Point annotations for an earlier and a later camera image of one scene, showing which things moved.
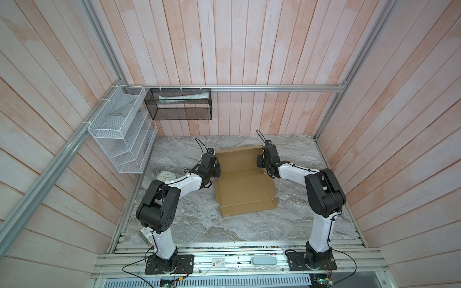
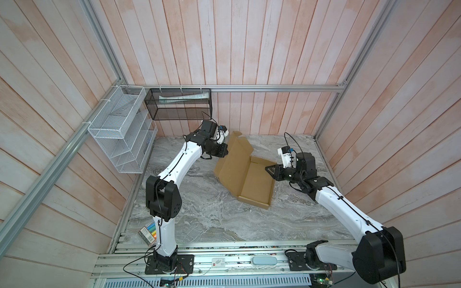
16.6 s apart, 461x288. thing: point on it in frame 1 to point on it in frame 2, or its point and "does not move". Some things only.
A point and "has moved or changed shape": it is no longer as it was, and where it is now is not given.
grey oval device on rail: x=263 y=260 does not move
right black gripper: x=259 y=161 to x=277 y=171
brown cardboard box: x=242 y=187 has moved or changed shape
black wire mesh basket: x=179 y=104 does not move
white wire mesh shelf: x=124 y=130 does not move
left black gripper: x=217 y=167 to x=223 y=150
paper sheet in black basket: x=163 y=99 does not move
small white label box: x=218 y=262 does not move
